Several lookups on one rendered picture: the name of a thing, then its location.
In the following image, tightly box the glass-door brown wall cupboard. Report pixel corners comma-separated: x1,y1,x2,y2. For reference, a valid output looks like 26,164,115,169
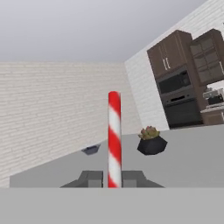
190,28,224,88

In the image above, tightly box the red and white striped straw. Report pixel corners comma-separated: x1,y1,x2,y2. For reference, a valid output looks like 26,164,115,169
108,90,123,189

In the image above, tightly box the small dark grey bowl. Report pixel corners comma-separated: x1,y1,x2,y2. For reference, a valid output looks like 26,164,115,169
80,143,102,156

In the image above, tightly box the silver toaster oven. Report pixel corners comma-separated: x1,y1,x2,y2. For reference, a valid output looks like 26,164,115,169
203,88,224,107

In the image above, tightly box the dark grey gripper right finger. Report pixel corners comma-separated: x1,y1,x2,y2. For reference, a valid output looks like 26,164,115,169
121,171,165,188

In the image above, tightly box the potted succulent in black pot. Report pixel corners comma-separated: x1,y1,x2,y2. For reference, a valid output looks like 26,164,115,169
136,125,169,157

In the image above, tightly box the dark brown cupboard run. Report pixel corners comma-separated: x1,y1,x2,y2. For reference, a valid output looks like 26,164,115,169
146,29,224,130

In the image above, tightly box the black built-in oven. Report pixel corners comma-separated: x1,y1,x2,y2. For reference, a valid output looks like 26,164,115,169
156,66,204,130

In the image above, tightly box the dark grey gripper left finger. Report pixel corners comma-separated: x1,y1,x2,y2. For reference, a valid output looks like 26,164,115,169
59,171,104,188

